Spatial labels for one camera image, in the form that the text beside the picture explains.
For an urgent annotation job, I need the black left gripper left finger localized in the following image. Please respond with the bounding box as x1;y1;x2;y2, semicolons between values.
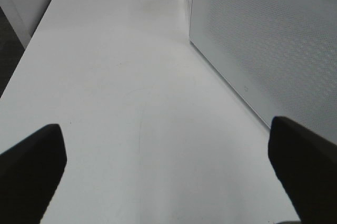
1;124;67;223

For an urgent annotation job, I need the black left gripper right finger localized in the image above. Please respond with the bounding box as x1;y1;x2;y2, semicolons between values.
267;116;336;223

